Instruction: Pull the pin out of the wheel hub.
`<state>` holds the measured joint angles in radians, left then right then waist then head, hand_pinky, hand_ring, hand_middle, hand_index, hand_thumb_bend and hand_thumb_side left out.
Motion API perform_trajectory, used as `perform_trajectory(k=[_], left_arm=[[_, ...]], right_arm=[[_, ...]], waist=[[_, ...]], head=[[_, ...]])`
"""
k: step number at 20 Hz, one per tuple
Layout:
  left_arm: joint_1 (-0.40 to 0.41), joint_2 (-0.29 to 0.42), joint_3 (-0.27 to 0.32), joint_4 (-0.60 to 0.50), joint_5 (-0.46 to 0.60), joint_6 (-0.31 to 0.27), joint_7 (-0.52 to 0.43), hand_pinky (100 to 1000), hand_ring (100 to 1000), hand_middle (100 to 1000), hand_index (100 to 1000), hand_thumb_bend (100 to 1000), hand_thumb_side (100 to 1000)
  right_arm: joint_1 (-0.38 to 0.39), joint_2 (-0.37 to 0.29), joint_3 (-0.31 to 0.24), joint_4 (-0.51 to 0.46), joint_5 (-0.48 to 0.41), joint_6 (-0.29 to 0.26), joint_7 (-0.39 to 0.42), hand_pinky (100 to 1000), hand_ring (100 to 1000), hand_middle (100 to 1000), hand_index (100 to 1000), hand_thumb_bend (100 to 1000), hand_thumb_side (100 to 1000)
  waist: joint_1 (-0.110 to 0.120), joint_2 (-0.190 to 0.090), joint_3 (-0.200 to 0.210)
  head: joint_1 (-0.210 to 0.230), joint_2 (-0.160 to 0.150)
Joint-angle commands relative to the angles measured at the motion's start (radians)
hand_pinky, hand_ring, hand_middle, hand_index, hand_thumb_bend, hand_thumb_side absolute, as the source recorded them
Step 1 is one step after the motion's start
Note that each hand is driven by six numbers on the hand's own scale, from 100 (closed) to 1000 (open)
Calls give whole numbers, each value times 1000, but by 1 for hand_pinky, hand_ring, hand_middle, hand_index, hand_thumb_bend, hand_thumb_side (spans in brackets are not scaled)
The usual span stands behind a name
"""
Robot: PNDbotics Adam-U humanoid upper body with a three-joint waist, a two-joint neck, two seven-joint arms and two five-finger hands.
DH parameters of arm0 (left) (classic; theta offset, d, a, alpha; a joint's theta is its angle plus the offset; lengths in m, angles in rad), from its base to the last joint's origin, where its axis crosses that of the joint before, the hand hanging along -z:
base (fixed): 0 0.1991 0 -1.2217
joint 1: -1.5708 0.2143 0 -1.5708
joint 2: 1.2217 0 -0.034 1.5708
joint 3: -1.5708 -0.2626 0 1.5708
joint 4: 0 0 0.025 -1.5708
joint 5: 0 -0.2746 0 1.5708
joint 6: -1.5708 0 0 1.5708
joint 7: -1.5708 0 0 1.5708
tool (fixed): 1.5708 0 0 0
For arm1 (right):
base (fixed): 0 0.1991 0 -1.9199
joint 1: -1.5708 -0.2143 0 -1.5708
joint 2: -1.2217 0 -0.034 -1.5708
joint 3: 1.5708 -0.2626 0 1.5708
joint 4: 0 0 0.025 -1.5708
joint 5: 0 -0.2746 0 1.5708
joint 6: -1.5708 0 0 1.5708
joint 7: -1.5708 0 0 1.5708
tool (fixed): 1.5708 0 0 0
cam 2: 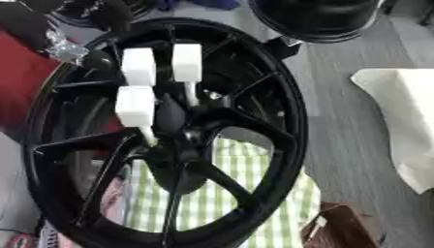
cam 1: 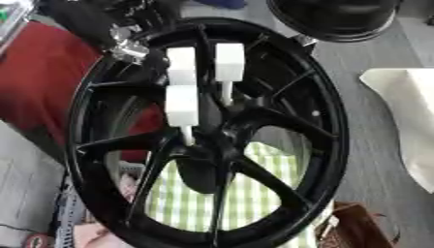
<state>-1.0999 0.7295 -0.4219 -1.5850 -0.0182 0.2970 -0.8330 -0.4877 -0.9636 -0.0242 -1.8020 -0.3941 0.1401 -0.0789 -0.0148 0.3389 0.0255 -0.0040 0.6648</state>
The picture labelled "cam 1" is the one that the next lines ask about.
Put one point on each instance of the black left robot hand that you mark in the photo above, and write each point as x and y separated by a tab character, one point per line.
153	69

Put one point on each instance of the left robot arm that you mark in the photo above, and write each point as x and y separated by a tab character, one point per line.
85	19

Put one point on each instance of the white pin with pale stem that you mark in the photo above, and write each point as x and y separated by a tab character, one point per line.
181	105
229	61
181	63

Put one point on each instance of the black spoked wheel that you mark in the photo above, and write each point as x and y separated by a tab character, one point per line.
285	193

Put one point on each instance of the black round wheel rim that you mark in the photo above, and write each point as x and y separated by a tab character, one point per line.
333	17

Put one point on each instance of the clear plastic container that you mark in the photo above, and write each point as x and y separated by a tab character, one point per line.
12	19

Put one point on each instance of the grey ribbed strip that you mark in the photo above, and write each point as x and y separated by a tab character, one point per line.
66	213

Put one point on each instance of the red round sticker disc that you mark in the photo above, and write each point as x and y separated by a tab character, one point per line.
38	241

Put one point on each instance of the white curved sheet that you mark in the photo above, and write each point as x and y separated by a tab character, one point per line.
409	113

